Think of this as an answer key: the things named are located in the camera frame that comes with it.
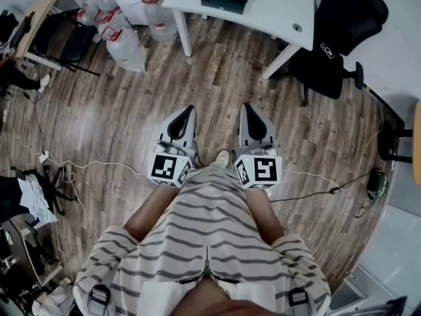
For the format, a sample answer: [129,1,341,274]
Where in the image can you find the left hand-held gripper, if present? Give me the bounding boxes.
[147,105,199,188]

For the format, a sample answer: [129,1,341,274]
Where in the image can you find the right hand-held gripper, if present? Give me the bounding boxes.
[234,102,283,190]

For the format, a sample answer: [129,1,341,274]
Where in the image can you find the dark green box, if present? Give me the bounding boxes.
[201,0,253,15]

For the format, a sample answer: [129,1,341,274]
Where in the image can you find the person's left forearm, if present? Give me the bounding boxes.
[123,183,181,244]

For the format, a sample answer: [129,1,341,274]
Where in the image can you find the person's right forearm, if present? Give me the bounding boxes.
[245,186,285,247]

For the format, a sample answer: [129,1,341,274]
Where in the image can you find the person's right shoe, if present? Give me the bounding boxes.
[215,149,230,170]

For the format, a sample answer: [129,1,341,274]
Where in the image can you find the group of clear water jugs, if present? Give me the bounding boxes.
[75,0,179,73]

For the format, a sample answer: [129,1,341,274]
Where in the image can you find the person's striped cream shirt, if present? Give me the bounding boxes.
[72,165,332,316]

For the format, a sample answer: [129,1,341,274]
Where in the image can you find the white desk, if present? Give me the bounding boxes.
[161,0,317,80]

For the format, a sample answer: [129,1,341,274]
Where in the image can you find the green and black device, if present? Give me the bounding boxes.
[366,170,389,199]

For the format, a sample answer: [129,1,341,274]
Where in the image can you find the black table base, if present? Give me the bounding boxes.
[377,119,414,163]

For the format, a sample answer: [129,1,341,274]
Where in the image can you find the black folding chair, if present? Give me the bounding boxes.
[30,9,102,78]

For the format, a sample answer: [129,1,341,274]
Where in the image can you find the black office chair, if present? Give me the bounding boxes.
[288,0,389,107]

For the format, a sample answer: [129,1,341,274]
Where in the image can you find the crumpled white cloth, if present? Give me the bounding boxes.
[17,172,59,224]

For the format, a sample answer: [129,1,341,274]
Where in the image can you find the round wooden table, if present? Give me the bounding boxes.
[412,100,421,185]

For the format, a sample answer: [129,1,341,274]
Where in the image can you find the person's neck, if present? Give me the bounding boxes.
[173,276,274,316]

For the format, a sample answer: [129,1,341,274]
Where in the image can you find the light wooden desk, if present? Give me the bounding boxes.
[13,0,83,71]

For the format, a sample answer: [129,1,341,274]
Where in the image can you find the glossy grey cabinet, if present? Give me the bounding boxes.
[328,205,421,316]

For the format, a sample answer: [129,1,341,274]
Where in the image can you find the black swivel chair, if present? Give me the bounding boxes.
[0,164,79,225]

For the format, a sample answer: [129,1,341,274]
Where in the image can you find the cluttered metal rack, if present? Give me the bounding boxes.
[0,219,64,292]

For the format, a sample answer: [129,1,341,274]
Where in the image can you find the white plastic bag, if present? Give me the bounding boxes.
[32,276,78,316]

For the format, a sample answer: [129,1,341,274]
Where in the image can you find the white floor cable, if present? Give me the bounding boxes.
[5,103,385,240]

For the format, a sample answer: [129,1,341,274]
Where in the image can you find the black floor cable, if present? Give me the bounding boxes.
[268,172,373,204]

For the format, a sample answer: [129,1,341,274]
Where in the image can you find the black strap buckle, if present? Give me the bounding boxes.
[87,284,112,314]
[288,287,309,307]

